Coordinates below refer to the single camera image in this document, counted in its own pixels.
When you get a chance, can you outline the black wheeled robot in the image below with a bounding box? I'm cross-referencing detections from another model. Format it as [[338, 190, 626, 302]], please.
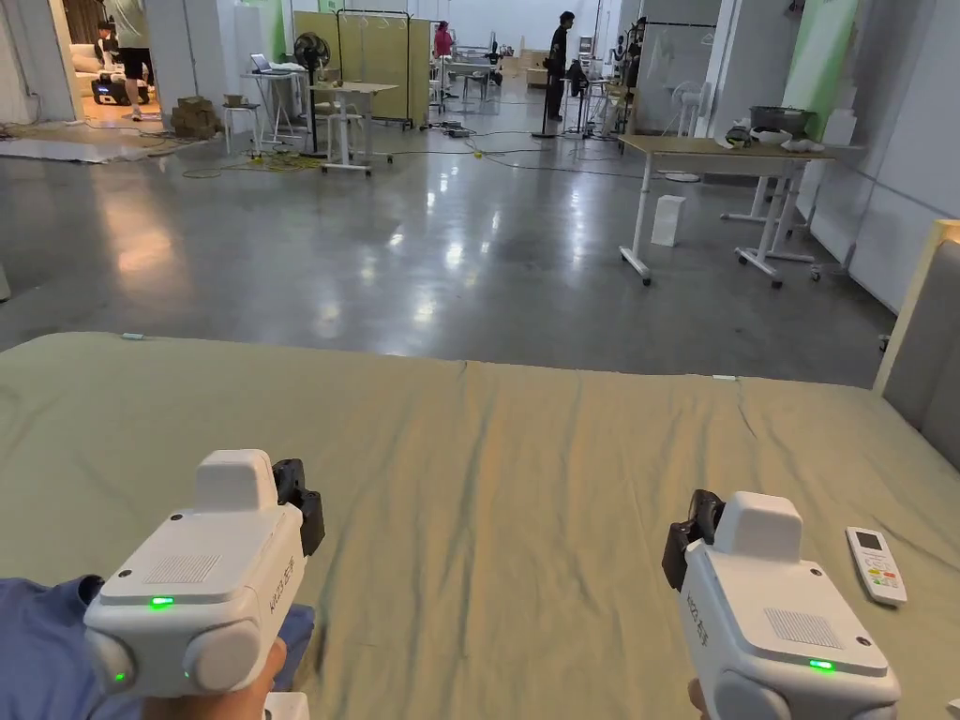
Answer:
[[90, 69, 153, 107]]

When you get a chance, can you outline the white standing fan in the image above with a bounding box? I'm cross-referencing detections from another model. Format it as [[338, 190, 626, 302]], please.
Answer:
[[667, 81, 712, 183]]

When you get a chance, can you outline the grey padded headboard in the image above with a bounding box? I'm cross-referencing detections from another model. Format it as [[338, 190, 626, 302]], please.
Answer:
[[873, 219, 960, 475]]

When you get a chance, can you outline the bed with pale green sheet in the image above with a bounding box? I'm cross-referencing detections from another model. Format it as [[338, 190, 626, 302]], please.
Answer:
[[0, 332, 960, 720]]

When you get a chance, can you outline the white carton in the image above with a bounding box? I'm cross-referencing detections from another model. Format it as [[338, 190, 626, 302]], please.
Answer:
[[651, 194, 685, 248]]

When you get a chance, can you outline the white remote control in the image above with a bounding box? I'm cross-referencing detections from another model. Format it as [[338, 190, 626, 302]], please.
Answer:
[[846, 527, 908, 608]]

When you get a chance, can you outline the white stool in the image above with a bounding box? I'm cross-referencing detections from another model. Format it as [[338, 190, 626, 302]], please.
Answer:
[[221, 94, 261, 156]]

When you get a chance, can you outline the white table with laptop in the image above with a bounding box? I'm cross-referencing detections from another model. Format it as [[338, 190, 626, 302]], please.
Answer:
[[241, 53, 310, 149]]

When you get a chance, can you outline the person's left hand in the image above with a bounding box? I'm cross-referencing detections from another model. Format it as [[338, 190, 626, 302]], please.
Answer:
[[138, 638, 289, 720]]

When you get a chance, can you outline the pile of cardboard boxes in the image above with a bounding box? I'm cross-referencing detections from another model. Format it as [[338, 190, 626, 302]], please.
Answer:
[[171, 96, 225, 140]]

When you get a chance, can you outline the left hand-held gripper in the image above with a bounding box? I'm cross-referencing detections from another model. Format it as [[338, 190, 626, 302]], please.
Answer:
[[83, 449, 327, 702]]

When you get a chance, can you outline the black clothes rack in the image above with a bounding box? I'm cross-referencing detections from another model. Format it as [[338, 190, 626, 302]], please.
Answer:
[[335, 7, 416, 130]]

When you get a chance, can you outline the wooden table with bowls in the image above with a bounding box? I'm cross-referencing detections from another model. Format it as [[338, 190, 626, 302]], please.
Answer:
[[617, 104, 848, 290]]

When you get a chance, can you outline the black standing fan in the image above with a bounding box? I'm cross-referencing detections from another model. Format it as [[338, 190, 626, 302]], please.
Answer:
[[293, 32, 332, 158]]

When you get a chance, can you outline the small wooden desk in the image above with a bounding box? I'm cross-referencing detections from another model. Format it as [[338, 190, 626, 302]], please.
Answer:
[[307, 81, 401, 178]]

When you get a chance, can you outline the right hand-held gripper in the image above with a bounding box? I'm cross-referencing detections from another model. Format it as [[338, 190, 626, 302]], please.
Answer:
[[662, 489, 904, 720]]

